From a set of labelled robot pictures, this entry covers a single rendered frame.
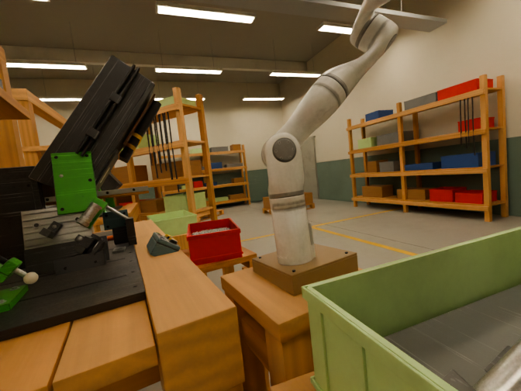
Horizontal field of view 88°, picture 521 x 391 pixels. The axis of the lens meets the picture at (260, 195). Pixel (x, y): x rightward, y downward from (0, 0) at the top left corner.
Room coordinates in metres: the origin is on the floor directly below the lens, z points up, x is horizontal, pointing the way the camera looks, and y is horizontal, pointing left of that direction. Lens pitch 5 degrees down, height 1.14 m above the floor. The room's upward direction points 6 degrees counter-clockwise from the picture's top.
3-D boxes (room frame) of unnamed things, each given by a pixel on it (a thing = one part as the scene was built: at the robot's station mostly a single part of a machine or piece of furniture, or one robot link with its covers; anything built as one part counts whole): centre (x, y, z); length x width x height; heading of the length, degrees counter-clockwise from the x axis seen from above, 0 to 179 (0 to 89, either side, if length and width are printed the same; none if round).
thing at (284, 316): (0.70, -0.07, 0.83); 0.32 x 0.32 x 0.04; 28
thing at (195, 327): (1.11, 0.47, 0.82); 1.50 x 0.14 x 0.15; 27
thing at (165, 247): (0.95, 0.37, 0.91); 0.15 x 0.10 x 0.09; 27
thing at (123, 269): (0.98, 0.72, 0.89); 1.10 x 0.42 x 0.02; 27
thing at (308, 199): (7.38, -0.73, 0.37); 1.20 x 0.80 x 0.74; 120
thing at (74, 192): (0.94, 0.63, 1.17); 0.13 x 0.12 x 0.20; 27
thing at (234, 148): (9.59, 1.94, 1.12); 3.16 x 0.54 x 2.24; 112
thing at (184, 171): (4.19, 1.80, 1.19); 2.30 x 0.55 x 2.39; 62
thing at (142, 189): (1.10, 0.67, 1.11); 0.39 x 0.16 x 0.03; 117
